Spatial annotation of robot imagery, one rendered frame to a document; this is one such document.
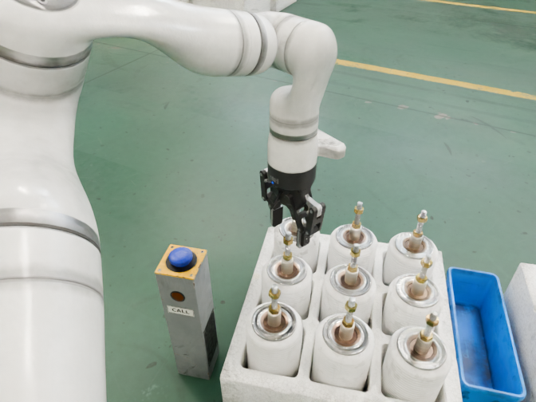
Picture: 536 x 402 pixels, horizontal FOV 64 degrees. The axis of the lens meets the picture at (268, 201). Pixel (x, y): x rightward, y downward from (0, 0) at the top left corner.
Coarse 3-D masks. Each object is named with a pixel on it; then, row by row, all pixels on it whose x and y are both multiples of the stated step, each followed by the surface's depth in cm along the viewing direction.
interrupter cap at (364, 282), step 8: (344, 264) 82; (336, 272) 80; (344, 272) 80; (360, 272) 80; (336, 280) 78; (344, 280) 79; (360, 280) 79; (368, 280) 79; (336, 288) 77; (344, 288) 77; (352, 288) 77; (360, 288) 77; (368, 288) 77; (352, 296) 76
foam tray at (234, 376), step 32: (320, 256) 94; (384, 256) 96; (256, 288) 87; (320, 288) 87; (384, 288) 87; (448, 320) 81; (384, 352) 78; (224, 384) 73; (256, 384) 71; (288, 384) 71; (320, 384) 71; (448, 384) 71
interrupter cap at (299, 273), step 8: (280, 256) 83; (272, 264) 82; (280, 264) 82; (296, 264) 82; (304, 264) 81; (272, 272) 80; (280, 272) 80; (296, 272) 80; (304, 272) 80; (272, 280) 79; (280, 280) 79; (288, 280) 78; (296, 280) 79
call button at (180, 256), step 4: (176, 248) 74; (180, 248) 74; (184, 248) 74; (188, 248) 74; (172, 252) 73; (176, 252) 73; (180, 252) 73; (184, 252) 73; (188, 252) 73; (168, 256) 73; (172, 256) 73; (176, 256) 73; (180, 256) 73; (184, 256) 73; (188, 256) 73; (192, 256) 74; (172, 260) 72; (176, 260) 72; (180, 260) 72; (184, 260) 72; (188, 260) 72; (172, 264) 72; (176, 264) 72; (180, 264) 72; (184, 264) 72
